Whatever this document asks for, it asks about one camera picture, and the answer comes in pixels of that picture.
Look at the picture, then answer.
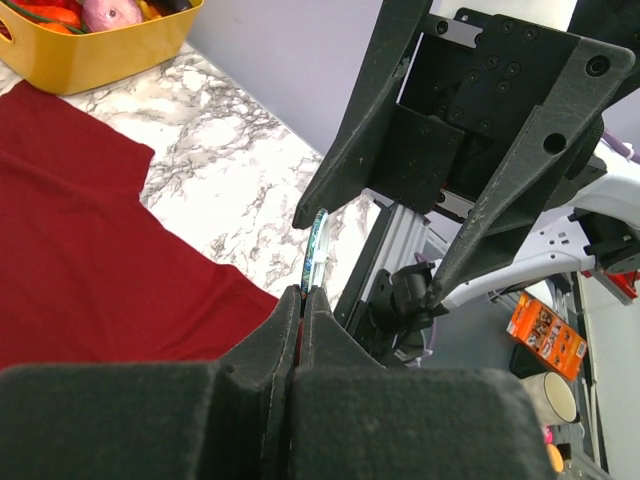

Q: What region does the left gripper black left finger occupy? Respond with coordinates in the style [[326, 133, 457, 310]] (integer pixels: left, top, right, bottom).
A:
[[1, 286, 302, 479]]

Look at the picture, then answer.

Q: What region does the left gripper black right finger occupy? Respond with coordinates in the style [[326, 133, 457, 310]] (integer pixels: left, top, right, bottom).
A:
[[289, 288, 556, 479]]

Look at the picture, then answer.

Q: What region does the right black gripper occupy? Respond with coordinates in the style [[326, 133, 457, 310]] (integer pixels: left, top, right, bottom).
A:
[[292, 0, 635, 309]]

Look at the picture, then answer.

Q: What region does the red t-shirt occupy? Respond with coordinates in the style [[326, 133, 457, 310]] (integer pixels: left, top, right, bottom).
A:
[[1, 82, 276, 368]]

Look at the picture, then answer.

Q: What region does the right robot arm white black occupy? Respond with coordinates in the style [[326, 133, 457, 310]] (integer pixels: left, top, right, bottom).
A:
[[293, 1, 639, 361]]

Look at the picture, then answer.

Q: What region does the white mug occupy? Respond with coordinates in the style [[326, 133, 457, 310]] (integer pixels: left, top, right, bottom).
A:
[[519, 372, 578, 426]]

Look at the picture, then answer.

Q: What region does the orange cardboard box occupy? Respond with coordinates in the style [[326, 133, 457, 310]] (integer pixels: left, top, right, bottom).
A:
[[506, 293, 588, 382]]

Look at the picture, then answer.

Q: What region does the toy pink onion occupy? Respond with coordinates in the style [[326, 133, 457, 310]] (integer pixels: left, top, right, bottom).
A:
[[82, 0, 144, 32]]

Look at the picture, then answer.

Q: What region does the yellow plastic bin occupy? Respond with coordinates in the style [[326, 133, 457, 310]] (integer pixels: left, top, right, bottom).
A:
[[1, 1, 203, 95]]

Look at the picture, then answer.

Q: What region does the aluminium rail frame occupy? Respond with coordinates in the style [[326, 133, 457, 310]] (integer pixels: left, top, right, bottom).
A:
[[334, 196, 450, 345]]

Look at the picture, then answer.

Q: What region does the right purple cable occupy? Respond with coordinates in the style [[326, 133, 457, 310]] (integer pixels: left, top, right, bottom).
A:
[[602, 127, 640, 166]]

